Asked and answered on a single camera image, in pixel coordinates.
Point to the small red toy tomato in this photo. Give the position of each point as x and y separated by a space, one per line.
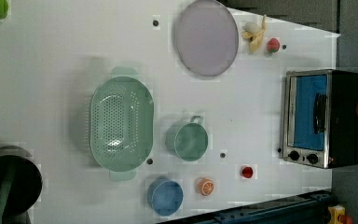
247 172

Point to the peeled toy banana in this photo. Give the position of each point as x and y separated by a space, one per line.
254 33

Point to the lilac round plate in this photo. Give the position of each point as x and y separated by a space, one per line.
206 38

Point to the blue metal frame rail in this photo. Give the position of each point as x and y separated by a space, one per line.
307 208

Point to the toy orange half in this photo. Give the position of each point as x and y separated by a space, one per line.
206 187

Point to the green plastic colander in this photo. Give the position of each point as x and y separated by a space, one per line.
121 122

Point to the green plastic cup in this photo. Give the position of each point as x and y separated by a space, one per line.
187 139

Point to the toy strawberry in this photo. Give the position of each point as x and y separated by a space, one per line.
273 45

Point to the blue plastic bowl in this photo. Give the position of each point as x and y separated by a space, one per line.
165 196

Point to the black pot with green handle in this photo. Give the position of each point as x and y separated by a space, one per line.
20 185

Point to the yellow red emergency button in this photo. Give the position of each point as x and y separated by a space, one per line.
338 215

